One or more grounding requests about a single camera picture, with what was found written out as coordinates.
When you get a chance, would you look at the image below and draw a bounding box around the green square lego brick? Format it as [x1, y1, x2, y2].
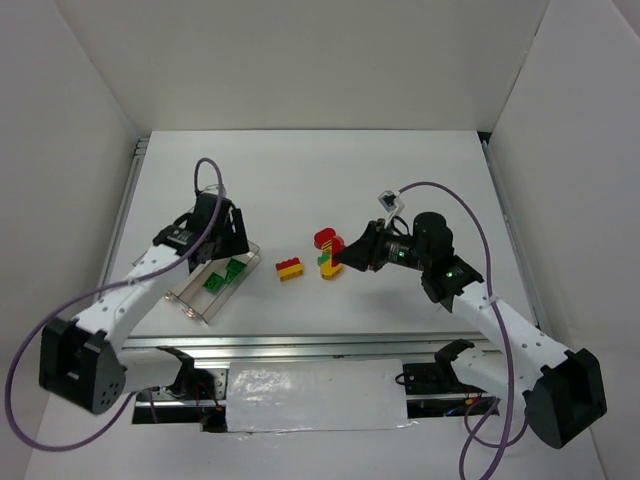
[317, 253, 331, 267]

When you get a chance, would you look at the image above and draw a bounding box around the clear bin far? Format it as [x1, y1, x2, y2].
[132, 246, 158, 269]

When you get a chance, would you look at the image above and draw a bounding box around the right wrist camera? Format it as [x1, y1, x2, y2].
[377, 190, 404, 216]

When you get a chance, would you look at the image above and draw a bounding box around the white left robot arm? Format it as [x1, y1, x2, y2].
[39, 192, 249, 415]

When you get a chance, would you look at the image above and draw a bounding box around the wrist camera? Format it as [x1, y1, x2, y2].
[377, 190, 404, 216]
[199, 184, 226, 196]

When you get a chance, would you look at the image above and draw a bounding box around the yellow rectangular lego brick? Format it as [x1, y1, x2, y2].
[278, 264, 304, 282]

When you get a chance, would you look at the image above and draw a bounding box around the green curved lego brick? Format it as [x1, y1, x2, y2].
[203, 273, 225, 294]

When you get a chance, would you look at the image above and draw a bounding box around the white taped cover plate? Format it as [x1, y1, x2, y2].
[226, 359, 409, 433]

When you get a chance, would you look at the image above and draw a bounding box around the green sloped lego brick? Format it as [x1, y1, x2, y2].
[224, 258, 246, 284]

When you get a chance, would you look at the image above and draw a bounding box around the clear bin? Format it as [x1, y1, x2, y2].
[132, 246, 158, 269]
[164, 242, 261, 324]

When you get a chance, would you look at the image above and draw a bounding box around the yellow black striped lego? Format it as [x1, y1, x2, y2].
[321, 239, 333, 257]

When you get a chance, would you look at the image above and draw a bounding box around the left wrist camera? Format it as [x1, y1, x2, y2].
[199, 184, 226, 196]

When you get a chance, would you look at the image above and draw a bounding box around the clear bin near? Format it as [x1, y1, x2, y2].
[164, 242, 261, 324]

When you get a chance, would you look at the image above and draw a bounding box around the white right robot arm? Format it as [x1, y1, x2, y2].
[334, 212, 607, 449]

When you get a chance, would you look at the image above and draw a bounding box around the red rectangular lego brick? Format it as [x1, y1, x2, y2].
[275, 257, 301, 271]

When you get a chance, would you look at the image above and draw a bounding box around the yellow oval lego brick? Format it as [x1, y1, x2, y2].
[320, 260, 342, 281]

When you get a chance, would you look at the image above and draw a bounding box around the red curved lego brick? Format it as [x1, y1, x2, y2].
[331, 236, 345, 256]

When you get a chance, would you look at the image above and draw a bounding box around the red oval lego brick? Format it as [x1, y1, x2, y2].
[314, 227, 336, 249]

